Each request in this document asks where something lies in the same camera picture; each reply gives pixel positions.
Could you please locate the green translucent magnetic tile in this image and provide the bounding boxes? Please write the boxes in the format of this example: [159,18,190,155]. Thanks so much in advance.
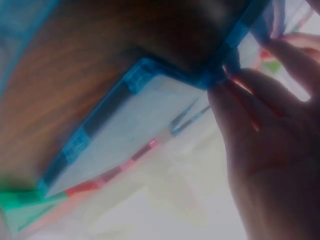
[0,187,69,235]

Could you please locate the red translucent magnetic tile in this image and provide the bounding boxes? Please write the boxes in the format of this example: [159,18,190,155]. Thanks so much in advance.
[14,133,176,233]

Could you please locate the person's right hand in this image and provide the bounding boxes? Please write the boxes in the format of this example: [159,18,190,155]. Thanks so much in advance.
[206,38,320,240]

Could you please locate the blue translucent magnetic tile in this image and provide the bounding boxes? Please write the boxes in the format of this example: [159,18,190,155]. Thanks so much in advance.
[199,0,285,90]
[36,57,213,199]

